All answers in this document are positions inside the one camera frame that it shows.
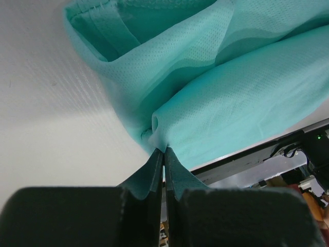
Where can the teal t-shirt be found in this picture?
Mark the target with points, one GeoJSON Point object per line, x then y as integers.
{"type": "Point", "coordinates": [206, 78]}

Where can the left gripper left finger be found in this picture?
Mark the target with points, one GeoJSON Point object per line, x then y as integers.
{"type": "Point", "coordinates": [125, 215]}

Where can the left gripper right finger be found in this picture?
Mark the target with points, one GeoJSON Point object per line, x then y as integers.
{"type": "Point", "coordinates": [202, 216]}

